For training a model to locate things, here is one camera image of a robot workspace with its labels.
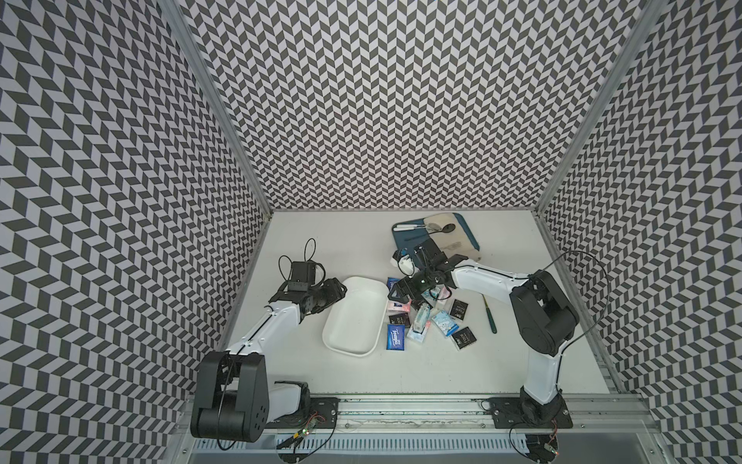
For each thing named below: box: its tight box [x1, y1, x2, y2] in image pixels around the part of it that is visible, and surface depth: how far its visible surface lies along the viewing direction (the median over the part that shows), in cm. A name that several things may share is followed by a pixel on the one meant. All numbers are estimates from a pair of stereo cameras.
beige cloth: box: [423, 212, 482, 261], surface depth 110 cm
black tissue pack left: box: [388, 312, 411, 328], surface depth 89 cm
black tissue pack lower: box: [451, 326, 478, 349], surface depth 86 cm
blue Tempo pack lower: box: [386, 323, 406, 352], surface depth 84 cm
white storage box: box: [322, 276, 390, 357], surface depth 90 cm
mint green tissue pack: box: [412, 302, 431, 334], surface depth 84 cm
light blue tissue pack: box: [430, 310, 460, 338], surface depth 88 cm
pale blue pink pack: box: [406, 320, 431, 344], surface depth 86 cm
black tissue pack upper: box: [449, 298, 469, 321], surface depth 91 cm
